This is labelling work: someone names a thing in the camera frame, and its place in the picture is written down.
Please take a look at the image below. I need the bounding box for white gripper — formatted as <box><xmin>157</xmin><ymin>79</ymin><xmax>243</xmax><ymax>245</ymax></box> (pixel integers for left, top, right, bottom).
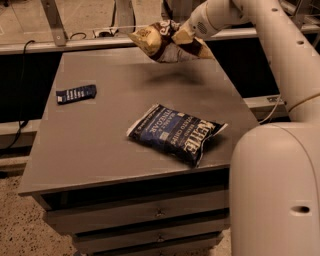
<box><xmin>172</xmin><ymin>2</ymin><xmax>218</xmax><ymax>45</ymax></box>

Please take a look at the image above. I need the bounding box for brown chip bag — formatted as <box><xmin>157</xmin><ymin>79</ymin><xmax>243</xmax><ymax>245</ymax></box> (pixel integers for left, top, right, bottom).
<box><xmin>128</xmin><ymin>20</ymin><xmax>214</xmax><ymax>63</ymax></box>

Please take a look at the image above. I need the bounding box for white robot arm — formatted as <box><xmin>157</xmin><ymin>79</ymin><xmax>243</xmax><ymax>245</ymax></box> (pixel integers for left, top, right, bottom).
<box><xmin>183</xmin><ymin>0</ymin><xmax>320</xmax><ymax>256</ymax></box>

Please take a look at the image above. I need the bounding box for blue kettle chip bag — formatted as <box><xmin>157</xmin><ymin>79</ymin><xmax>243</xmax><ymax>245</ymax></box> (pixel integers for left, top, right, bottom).
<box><xmin>126</xmin><ymin>104</ymin><xmax>227</xmax><ymax>167</ymax></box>

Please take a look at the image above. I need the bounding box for white power strip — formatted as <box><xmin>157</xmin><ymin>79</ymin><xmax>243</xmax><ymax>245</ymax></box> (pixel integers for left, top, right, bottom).
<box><xmin>93</xmin><ymin>28</ymin><xmax>118</xmax><ymax>38</ymax></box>

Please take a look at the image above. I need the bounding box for dark blue snack bar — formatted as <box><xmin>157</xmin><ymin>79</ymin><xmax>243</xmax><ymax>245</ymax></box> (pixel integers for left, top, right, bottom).
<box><xmin>56</xmin><ymin>84</ymin><xmax>97</xmax><ymax>105</ymax></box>

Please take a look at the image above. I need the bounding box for grey drawer cabinet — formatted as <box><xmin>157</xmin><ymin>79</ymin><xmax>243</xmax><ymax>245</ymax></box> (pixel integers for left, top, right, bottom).
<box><xmin>19</xmin><ymin>48</ymin><xmax>257</xmax><ymax>256</ymax></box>

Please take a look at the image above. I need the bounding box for white cable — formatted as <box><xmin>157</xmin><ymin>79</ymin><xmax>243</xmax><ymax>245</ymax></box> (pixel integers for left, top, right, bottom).
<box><xmin>258</xmin><ymin>94</ymin><xmax>283</xmax><ymax>125</ymax></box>

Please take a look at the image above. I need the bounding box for metal railing frame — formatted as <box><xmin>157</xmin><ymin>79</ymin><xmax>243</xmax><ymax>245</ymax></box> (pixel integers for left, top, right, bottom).
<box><xmin>0</xmin><ymin>0</ymin><xmax>320</xmax><ymax>55</ymax></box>

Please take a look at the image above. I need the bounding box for black cable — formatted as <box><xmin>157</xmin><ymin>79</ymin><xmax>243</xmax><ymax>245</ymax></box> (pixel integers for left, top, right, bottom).
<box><xmin>0</xmin><ymin>39</ymin><xmax>36</xmax><ymax>153</ymax></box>

